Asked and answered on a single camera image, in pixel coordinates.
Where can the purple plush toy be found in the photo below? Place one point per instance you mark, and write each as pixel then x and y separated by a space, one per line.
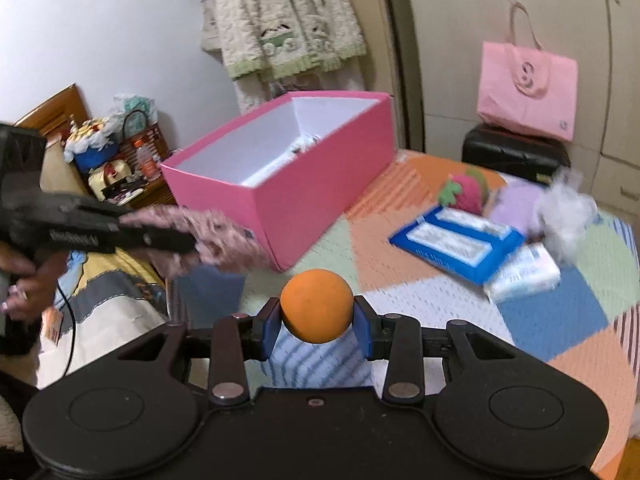
pixel 517 205

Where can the pink tote bag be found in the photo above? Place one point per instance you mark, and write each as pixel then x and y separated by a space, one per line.
pixel 525 90

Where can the white plastic bag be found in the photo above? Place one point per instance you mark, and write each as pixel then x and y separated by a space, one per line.
pixel 134 107

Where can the plastic bottle orange label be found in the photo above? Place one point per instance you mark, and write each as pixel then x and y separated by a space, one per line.
pixel 147 162

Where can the patchwork crochet blanket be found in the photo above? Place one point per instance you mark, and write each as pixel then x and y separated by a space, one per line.
pixel 550 325

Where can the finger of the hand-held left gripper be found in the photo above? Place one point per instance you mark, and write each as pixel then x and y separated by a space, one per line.
pixel 160 241

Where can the brown checked basket bag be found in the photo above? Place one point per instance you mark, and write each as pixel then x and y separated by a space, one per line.
pixel 147 142

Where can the cream fleece pajama pants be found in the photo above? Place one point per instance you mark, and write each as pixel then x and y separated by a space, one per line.
pixel 300 87

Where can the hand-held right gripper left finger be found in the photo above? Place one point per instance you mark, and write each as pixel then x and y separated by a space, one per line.
pixel 270 329

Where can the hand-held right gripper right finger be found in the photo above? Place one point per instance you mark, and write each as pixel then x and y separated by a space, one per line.
pixel 362 329

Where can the white printed packet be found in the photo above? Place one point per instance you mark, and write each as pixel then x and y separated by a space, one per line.
pixel 525 275

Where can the cream fleece pajama top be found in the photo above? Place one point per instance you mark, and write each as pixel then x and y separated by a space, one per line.
pixel 280 10

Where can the white mesh bath sponge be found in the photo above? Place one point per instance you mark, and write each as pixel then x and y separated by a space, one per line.
pixel 567 215

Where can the cream wardrobe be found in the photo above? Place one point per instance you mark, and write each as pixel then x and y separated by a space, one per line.
pixel 500 10

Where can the plush dog doll floral dress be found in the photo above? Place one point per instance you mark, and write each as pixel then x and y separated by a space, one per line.
pixel 220 240

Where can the person's left hand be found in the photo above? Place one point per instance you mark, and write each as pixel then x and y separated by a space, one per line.
pixel 30 280

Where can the orange foam ball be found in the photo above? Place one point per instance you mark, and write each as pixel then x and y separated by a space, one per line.
pixel 316 305

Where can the wooden headboard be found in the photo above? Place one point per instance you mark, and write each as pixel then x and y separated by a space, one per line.
pixel 55 110

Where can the printed bed sheet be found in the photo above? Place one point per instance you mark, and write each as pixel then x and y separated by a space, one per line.
pixel 115 310

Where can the flower bouquet blue wrap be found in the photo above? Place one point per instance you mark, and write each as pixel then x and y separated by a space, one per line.
pixel 92 142

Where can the pink cardboard box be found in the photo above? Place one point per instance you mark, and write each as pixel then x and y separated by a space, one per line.
pixel 320 195

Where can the pink strawberry plush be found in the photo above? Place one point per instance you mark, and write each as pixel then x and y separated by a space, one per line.
pixel 467 192

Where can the blue packet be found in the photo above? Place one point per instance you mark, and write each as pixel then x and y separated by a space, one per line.
pixel 450 247

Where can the cream gift box red bow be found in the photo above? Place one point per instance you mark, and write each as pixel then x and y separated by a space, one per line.
pixel 111 175

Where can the black suitcase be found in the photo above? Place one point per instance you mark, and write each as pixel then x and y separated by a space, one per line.
pixel 510 152

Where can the white red small packet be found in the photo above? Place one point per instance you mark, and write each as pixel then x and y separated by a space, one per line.
pixel 51 325

